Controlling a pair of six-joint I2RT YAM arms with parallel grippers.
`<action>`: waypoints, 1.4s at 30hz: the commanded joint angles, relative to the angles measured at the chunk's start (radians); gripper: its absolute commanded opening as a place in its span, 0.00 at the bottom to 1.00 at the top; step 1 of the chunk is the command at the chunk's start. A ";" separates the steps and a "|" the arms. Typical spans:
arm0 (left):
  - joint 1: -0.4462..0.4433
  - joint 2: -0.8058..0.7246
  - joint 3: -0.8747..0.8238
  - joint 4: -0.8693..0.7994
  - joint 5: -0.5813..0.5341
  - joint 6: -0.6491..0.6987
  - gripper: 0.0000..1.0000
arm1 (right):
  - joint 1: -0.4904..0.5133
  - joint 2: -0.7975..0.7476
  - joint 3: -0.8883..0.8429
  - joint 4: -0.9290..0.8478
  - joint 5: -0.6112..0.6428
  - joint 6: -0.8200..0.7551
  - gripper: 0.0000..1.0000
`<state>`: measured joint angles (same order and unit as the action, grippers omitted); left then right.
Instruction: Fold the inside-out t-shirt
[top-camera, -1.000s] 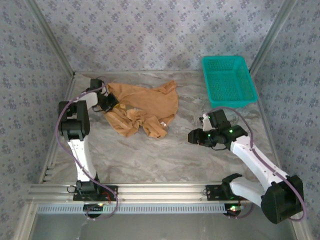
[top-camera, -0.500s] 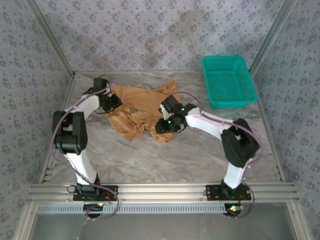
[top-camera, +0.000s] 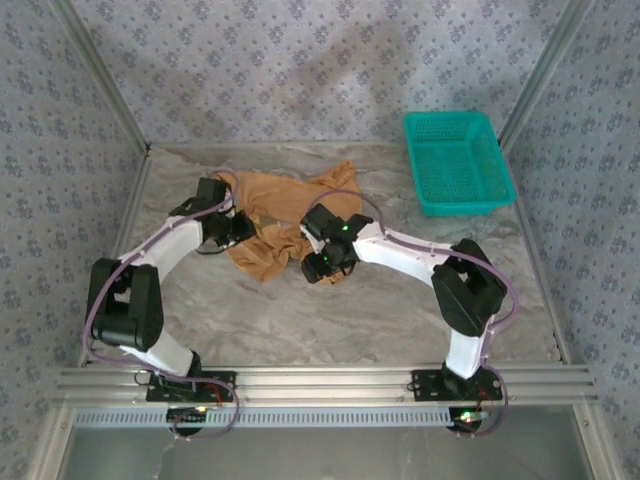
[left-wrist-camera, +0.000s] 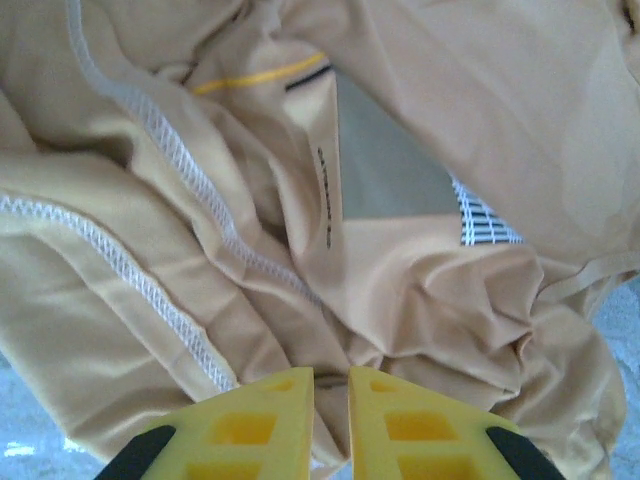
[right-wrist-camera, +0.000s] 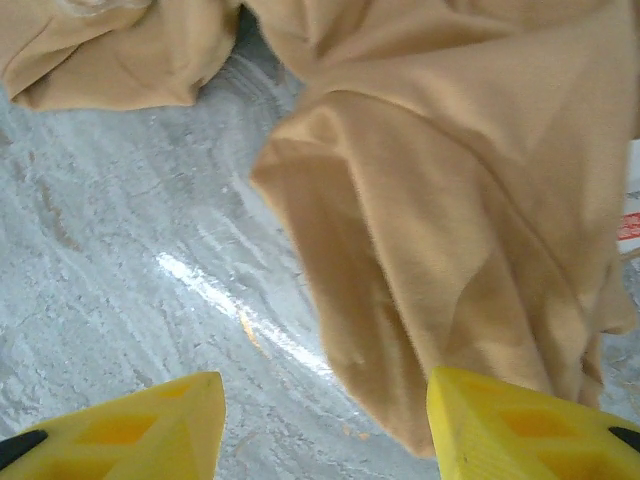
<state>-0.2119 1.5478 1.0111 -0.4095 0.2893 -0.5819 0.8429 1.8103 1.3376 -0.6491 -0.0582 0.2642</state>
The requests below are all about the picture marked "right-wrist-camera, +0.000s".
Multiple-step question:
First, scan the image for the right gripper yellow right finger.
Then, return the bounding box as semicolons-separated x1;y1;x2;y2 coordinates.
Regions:
426;365;640;480

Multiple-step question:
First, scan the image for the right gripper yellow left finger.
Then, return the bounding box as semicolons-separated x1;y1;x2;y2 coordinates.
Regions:
0;370;227;480

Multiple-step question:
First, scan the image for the tan inside-out t-shirt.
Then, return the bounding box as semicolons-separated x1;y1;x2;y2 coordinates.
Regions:
0;0;640;459

